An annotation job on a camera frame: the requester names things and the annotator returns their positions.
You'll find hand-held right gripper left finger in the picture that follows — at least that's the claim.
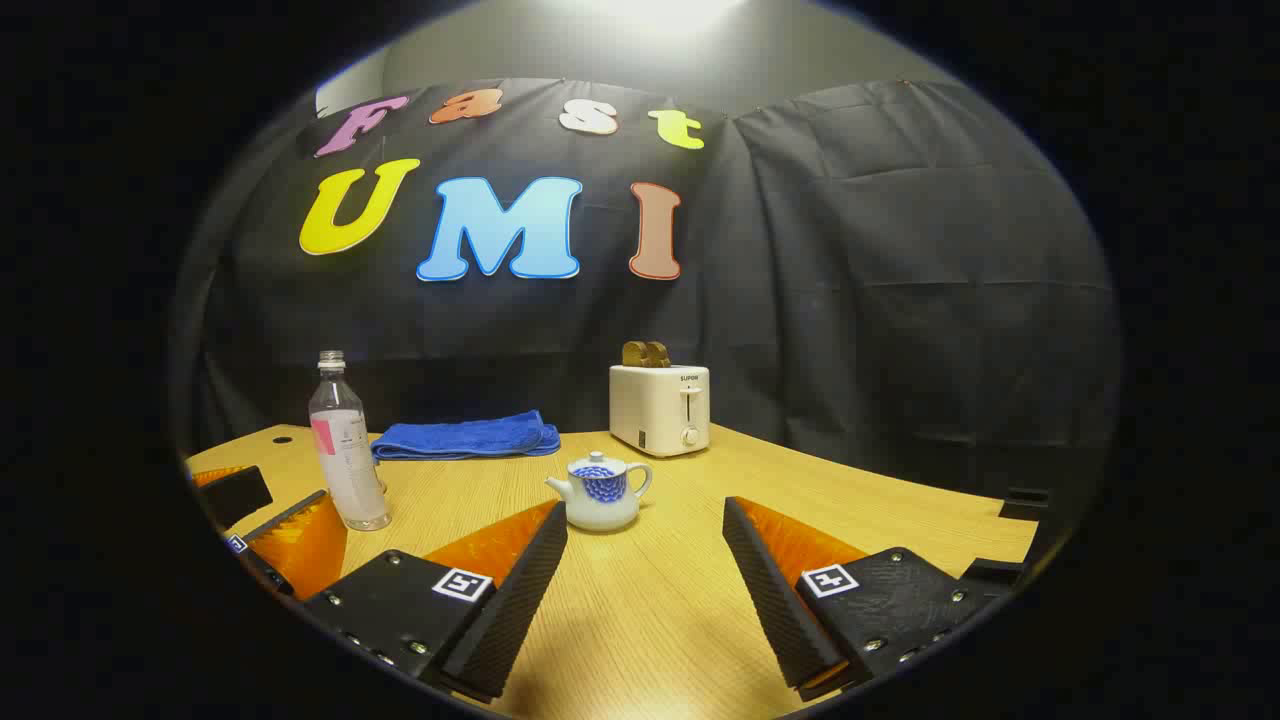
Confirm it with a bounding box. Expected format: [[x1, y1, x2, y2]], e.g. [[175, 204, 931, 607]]
[[303, 500, 569, 704]]

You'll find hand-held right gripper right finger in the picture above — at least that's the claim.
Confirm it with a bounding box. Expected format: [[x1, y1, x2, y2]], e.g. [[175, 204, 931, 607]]
[[722, 495, 1006, 701]]

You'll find clear plastic water bottle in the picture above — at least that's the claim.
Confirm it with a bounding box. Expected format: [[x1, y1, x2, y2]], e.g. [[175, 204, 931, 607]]
[[308, 350, 393, 532]]

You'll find white blue-patterned teacup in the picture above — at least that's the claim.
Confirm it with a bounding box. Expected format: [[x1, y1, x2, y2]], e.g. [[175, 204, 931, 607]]
[[545, 462, 654, 532]]

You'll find blue folded towel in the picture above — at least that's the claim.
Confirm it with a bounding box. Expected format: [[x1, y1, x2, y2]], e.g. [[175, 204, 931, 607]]
[[371, 410, 562, 462]]

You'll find white toaster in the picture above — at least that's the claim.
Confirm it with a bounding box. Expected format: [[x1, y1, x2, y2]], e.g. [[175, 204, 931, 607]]
[[609, 364, 711, 459]]

